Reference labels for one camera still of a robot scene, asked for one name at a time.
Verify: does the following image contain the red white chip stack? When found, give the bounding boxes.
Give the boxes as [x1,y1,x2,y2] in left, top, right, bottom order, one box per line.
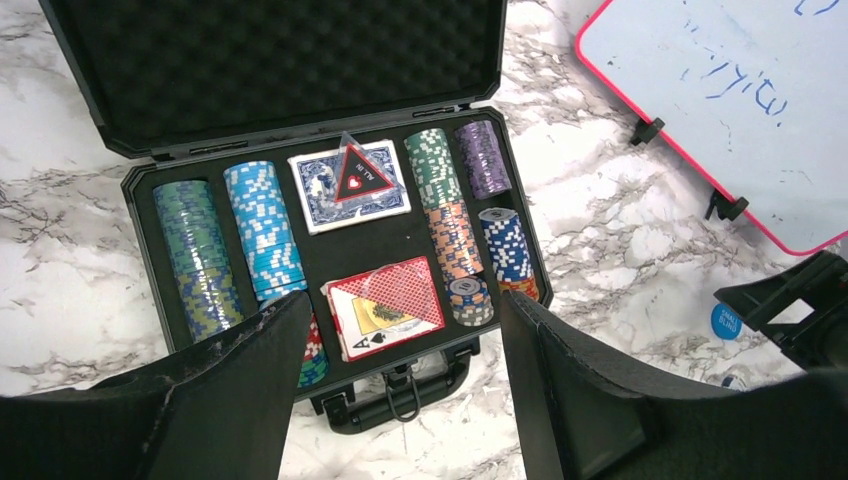
[298,315,329,388]

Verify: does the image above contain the light blue chip stack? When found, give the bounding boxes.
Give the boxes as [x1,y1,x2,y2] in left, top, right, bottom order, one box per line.
[223,161,307,302]

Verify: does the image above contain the mixed small chip stack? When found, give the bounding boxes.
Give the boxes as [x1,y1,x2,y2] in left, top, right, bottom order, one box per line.
[447,276,494,327]

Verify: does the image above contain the black poker set case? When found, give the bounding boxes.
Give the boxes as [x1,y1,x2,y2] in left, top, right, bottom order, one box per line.
[42,1,552,434]

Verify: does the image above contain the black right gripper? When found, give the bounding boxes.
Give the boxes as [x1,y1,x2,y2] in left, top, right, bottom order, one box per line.
[714,251,847,370]

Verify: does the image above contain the clear round dealer button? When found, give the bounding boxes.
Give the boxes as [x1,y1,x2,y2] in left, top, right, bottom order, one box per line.
[361,260,433,332]

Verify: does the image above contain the pink framed whiteboard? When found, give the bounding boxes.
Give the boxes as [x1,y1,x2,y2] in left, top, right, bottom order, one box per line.
[575,0,847,255]

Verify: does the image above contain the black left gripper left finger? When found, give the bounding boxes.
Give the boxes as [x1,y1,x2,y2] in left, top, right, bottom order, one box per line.
[1,293,312,479]

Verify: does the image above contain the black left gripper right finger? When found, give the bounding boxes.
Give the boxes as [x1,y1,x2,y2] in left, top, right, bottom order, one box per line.
[500,291,847,479]

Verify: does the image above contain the blue white chip stack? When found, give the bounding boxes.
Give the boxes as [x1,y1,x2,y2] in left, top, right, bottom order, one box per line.
[479,207,534,283]

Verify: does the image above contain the blue playing card deck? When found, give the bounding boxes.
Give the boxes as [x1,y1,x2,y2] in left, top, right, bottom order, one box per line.
[288,135,412,235]

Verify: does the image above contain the orange blue chip stack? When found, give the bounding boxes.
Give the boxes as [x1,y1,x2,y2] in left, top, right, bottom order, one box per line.
[424,199,484,283]

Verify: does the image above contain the purple chip stack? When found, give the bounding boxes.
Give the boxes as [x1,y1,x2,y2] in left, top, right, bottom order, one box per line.
[455,120,512,199]

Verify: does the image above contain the blue small blind button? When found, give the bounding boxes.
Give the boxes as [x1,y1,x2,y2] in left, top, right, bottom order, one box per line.
[710,303,744,340]

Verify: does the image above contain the green white chip stack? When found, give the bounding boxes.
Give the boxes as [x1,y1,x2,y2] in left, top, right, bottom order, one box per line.
[404,128,462,208]

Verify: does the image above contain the green blue chip stack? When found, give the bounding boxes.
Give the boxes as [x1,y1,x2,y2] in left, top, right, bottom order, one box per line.
[153,180,244,342]

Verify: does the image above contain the blue white poker chip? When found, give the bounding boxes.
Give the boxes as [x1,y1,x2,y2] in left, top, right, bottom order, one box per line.
[720,375,748,391]

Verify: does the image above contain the red playing card deck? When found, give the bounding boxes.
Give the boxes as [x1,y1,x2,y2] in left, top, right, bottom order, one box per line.
[321,256,446,363]

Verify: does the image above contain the yellow red chip stack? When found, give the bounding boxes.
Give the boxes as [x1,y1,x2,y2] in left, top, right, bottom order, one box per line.
[498,276,540,301]

